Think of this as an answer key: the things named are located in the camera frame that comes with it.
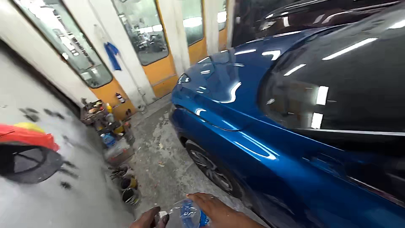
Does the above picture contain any person's right hand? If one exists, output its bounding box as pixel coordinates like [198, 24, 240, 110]
[186, 193, 267, 228]

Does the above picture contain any person's left hand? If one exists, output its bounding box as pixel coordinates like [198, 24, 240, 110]
[130, 206, 169, 228]

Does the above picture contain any clear plastic bottle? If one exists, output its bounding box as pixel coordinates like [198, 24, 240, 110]
[166, 198, 210, 228]

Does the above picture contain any open dark bucket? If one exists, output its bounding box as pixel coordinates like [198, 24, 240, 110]
[122, 187, 140, 206]

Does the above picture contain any yellow black bucket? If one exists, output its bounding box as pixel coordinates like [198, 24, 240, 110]
[121, 176, 138, 191]

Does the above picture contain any clear plastic box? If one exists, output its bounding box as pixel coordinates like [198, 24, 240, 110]
[104, 139, 135, 166]

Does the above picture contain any shiny blue car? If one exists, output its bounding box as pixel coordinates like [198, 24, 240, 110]
[169, 3, 405, 228]

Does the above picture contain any blue plastic container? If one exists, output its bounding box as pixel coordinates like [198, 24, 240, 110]
[101, 133, 116, 148]

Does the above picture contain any black round cap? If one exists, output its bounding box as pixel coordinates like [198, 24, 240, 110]
[0, 142, 65, 184]

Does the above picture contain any cluttered metal cart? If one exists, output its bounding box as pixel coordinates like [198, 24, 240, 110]
[80, 98, 135, 151]

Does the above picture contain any orange door, long window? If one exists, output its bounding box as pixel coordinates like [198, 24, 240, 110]
[14, 0, 136, 120]

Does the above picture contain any orange door, rounded window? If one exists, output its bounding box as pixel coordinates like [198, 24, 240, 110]
[181, 0, 208, 66]
[112, 0, 178, 99]

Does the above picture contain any red cloth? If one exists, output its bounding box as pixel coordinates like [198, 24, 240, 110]
[0, 124, 60, 152]

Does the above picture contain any yellow round object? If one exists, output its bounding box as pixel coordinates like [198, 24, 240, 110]
[13, 122, 46, 133]

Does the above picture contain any blue hanging cloth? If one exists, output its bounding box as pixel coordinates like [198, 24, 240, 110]
[104, 42, 122, 71]

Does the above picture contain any orange door, narrow window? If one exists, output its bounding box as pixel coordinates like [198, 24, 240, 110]
[217, 0, 228, 51]

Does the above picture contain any dark red car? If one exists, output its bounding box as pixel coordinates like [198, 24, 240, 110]
[260, 0, 405, 38]

